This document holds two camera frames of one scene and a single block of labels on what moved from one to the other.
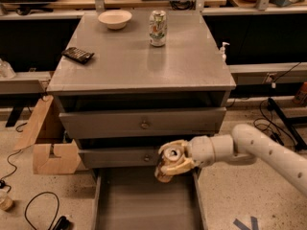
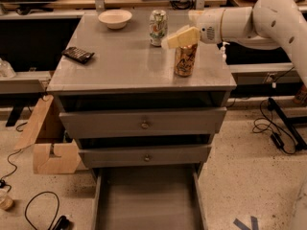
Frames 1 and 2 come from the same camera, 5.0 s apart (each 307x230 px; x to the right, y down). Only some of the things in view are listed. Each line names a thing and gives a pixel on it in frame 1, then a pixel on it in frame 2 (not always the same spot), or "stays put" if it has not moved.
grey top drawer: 142,123 stays put
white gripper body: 199,150 to 209,25
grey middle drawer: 121,157 stays put
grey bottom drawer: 133,198 stays put
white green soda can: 158,28 stays put
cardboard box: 68,159 stays put
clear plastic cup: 6,202 stays put
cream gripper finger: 181,142 to 183,28
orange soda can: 168,156 to 185,59
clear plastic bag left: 6,71 stays put
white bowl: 116,19 stays put
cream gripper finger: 177,167 to 187,37
